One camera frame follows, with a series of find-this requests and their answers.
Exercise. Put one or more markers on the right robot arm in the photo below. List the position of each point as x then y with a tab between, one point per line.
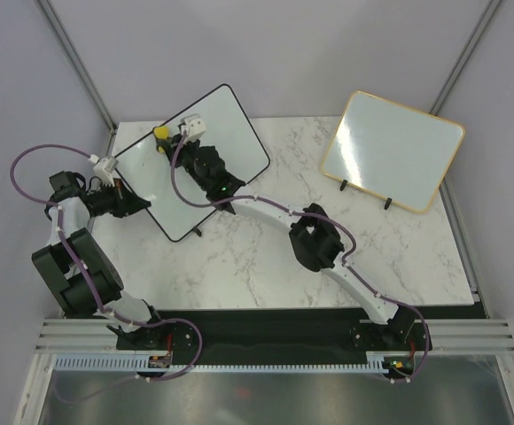
315	238

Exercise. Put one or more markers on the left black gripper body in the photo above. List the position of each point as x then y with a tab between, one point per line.
118	195

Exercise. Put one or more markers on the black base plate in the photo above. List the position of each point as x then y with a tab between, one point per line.
399	364

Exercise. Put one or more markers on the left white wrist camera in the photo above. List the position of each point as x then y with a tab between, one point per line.
103	168

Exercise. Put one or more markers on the white slotted cable duct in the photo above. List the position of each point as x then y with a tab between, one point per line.
143	363

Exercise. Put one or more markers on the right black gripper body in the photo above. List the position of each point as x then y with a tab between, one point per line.
183	158

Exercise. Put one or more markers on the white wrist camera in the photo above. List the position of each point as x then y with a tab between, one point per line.
103	168
192	127

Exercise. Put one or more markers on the yellow black eraser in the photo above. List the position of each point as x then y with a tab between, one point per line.
161	137

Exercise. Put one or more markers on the black-framed whiteboard with writing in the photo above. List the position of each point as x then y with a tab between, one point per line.
147	172

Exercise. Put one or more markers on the orange-framed whiteboard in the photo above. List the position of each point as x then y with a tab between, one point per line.
392	151

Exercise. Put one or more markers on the aluminium frame rail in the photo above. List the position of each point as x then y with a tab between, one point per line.
481	336

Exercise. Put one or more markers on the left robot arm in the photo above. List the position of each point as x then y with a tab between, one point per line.
79	275

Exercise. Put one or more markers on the black orange-board stand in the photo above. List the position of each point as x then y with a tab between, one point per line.
365	195

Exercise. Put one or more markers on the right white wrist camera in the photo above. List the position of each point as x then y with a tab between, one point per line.
192	127

